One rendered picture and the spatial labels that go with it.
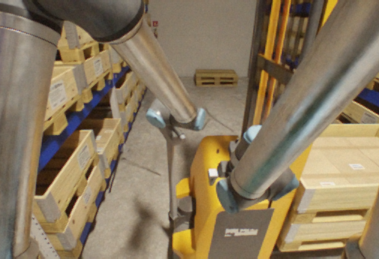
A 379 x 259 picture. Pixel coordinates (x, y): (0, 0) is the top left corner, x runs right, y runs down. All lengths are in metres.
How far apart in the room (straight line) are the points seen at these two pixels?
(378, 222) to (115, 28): 0.54
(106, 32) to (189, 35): 6.43
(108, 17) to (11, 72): 0.18
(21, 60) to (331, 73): 0.45
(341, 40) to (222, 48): 6.70
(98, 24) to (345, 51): 0.34
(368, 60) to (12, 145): 0.51
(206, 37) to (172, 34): 0.99
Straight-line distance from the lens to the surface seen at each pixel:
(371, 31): 0.28
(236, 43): 7.02
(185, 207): 1.88
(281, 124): 0.35
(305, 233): 1.80
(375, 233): 0.50
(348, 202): 1.70
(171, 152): 1.39
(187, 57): 6.88
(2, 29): 0.45
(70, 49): 1.97
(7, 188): 0.47
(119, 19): 0.38
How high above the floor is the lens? 1.89
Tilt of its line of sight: 30 degrees down
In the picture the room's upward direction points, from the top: straight up
